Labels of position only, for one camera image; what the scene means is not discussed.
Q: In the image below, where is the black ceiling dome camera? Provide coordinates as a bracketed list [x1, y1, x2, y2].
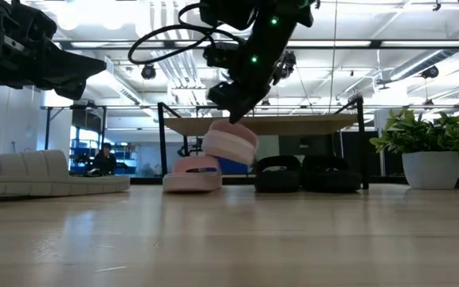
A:
[420, 65, 441, 80]
[140, 63, 158, 81]

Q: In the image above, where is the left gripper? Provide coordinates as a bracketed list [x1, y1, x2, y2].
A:
[0, 0, 107, 100]

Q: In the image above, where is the green plant in white pot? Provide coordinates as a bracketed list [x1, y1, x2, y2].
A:
[369, 107, 459, 191]

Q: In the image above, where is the black partition panel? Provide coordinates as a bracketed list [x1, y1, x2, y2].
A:
[340, 130, 382, 177]

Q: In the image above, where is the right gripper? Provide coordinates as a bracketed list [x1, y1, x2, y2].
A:
[208, 35, 284, 124]

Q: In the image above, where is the black background rig frame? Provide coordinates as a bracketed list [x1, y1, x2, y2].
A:
[40, 104, 109, 151]

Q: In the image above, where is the pink slide sandal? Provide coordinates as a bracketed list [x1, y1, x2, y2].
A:
[202, 119, 260, 167]
[162, 155, 223, 194]

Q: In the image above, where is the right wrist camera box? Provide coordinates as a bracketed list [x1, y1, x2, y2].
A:
[203, 41, 237, 69]

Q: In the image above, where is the wooden shelf with black frame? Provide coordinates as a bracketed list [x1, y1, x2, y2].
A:
[156, 95, 371, 191]

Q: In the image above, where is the grey slide sandal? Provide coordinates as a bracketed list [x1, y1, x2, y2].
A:
[0, 149, 131, 198]

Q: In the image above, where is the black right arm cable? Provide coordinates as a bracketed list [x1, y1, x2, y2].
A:
[127, 2, 246, 67]

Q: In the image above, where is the person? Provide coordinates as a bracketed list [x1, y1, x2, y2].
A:
[92, 142, 118, 176]

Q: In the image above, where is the black slide sandal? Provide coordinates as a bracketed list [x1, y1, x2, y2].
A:
[253, 155, 303, 194]
[300, 155, 362, 194]

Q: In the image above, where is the black aluminium rig frame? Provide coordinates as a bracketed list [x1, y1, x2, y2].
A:
[52, 38, 459, 51]

